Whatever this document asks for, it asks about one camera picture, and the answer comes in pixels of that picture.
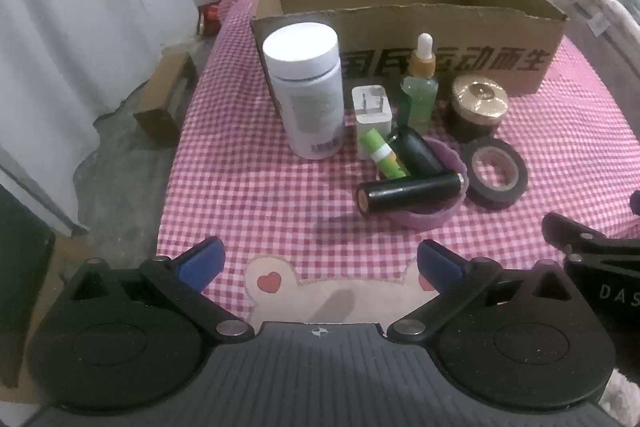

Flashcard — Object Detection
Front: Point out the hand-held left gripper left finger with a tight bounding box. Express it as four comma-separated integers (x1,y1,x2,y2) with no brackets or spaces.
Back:
66,236,256,343

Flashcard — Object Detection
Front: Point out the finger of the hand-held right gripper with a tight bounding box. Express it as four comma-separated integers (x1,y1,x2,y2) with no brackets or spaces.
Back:
542,211,640,261

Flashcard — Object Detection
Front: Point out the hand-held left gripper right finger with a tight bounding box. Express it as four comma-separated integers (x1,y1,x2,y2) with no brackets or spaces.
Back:
387,238,577,343

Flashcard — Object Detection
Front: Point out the purple plastic lid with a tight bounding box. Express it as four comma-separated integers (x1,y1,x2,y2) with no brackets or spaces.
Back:
372,136,470,229

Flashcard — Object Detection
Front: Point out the black cylindrical tube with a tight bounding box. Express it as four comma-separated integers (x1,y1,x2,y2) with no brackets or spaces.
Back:
356,172,465,214

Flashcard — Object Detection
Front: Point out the black tape roll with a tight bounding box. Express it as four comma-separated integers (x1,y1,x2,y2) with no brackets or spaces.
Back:
462,138,528,211

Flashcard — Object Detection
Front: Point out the small black bottle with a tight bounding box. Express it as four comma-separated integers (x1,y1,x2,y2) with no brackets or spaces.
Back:
389,126,448,175

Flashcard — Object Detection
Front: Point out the green lip balm stick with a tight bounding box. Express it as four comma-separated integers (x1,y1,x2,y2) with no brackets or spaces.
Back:
361,129,407,180

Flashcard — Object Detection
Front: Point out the green dropper bottle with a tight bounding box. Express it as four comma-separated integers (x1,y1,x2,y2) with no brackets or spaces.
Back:
400,33,440,135

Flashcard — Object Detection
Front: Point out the dark jar with gold lid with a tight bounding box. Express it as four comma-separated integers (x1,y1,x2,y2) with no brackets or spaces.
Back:
446,75,510,142

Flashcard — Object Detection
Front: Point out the pink checkered blanket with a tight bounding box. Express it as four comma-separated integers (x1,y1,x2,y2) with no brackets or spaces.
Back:
156,0,640,323

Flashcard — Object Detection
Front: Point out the white charger plug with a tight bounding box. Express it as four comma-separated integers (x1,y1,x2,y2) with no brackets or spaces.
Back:
351,84,393,158

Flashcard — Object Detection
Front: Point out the small brown cardboard box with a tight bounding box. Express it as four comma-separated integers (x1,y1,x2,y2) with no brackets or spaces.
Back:
133,52,198,148

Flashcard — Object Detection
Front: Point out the white pill bottle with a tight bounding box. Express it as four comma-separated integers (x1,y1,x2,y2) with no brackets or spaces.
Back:
262,23,346,159

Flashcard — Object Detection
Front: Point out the white fluffy towel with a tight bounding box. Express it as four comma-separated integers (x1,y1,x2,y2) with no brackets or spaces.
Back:
547,0,640,72

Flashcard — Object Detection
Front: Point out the red packet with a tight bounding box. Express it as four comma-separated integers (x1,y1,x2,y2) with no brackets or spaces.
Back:
197,3,221,36

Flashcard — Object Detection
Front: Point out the white curtain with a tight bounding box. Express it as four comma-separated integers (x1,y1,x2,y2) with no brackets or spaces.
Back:
0,0,221,233

